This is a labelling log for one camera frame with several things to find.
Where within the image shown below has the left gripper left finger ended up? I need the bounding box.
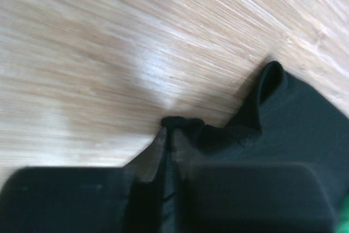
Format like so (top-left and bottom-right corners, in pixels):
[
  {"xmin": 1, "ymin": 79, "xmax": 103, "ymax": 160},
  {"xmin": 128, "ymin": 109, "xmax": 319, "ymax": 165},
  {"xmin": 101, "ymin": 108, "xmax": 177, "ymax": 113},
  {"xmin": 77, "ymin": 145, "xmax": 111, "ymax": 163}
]
[{"xmin": 124, "ymin": 128, "xmax": 167, "ymax": 232}]

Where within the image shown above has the black tank top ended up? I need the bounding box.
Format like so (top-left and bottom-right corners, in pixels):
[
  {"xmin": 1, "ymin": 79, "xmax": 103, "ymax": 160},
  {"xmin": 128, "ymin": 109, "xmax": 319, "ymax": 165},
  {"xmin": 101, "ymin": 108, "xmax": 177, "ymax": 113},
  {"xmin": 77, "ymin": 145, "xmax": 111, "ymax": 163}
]
[{"xmin": 162, "ymin": 61, "xmax": 349, "ymax": 233}]

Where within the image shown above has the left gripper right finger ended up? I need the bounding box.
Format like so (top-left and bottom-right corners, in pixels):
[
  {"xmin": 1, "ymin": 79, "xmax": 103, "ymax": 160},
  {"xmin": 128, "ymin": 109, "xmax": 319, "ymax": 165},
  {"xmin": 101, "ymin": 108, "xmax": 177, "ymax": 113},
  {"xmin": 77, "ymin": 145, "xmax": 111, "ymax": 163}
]
[{"xmin": 171, "ymin": 129, "xmax": 196, "ymax": 232}]

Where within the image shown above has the green tank top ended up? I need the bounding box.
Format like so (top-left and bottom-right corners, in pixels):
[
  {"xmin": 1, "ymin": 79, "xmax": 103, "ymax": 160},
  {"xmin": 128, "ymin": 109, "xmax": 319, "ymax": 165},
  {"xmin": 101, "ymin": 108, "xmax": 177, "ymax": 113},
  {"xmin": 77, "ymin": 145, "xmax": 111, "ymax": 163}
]
[{"xmin": 334, "ymin": 195, "xmax": 349, "ymax": 233}]

